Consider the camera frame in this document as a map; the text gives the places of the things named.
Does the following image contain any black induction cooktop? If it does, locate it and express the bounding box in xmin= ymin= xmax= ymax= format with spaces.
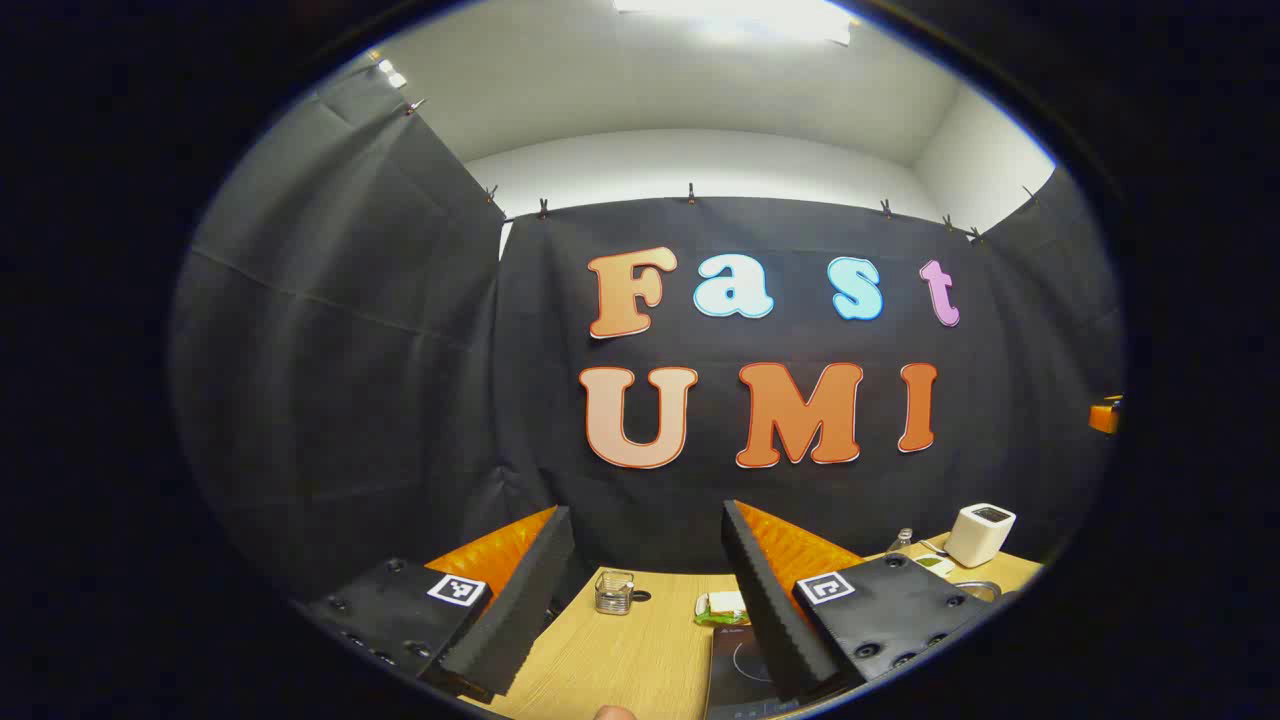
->
xmin=704 ymin=625 xmax=801 ymax=720

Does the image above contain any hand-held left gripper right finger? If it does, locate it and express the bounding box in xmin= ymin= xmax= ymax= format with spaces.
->
xmin=721 ymin=499 xmax=1002 ymax=707

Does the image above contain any small clear square holder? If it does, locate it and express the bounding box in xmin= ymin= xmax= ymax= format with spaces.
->
xmin=594 ymin=569 xmax=637 ymax=617

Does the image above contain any black backdrop cloth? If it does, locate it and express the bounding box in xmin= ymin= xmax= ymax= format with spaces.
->
xmin=170 ymin=65 xmax=1127 ymax=613

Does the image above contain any row of black cloth clips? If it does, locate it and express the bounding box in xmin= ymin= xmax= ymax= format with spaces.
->
xmin=404 ymin=96 xmax=1042 ymax=247

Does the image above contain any white toaster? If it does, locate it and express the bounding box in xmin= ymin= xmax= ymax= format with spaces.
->
xmin=943 ymin=503 xmax=1018 ymax=569

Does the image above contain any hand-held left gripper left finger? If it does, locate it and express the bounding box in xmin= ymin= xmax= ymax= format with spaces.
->
xmin=295 ymin=505 xmax=577 ymax=706

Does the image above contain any sandwich on white plate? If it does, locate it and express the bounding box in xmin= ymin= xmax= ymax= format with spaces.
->
xmin=694 ymin=590 xmax=752 ymax=629

